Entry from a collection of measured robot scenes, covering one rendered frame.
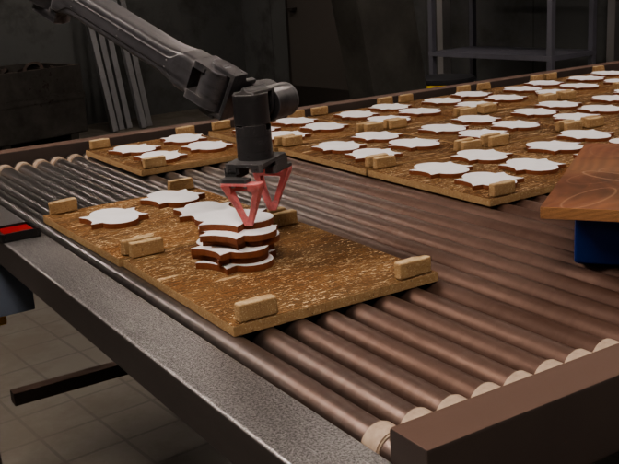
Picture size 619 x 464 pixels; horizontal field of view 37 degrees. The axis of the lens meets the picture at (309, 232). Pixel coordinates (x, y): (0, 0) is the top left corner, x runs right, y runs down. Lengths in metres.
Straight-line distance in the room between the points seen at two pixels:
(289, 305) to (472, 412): 0.43
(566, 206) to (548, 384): 0.42
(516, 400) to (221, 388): 0.35
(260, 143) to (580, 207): 0.49
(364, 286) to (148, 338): 0.32
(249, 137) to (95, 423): 1.88
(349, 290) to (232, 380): 0.29
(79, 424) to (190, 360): 2.01
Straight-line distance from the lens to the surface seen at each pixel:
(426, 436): 0.92
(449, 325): 1.26
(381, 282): 1.38
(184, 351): 1.24
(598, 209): 1.37
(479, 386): 1.08
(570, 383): 1.03
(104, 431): 3.14
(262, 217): 1.51
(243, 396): 1.10
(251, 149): 1.47
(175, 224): 1.80
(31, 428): 3.24
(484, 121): 2.72
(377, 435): 0.99
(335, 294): 1.34
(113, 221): 1.82
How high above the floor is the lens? 1.38
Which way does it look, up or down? 16 degrees down
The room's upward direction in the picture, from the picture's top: 3 degrees counter-clockwise
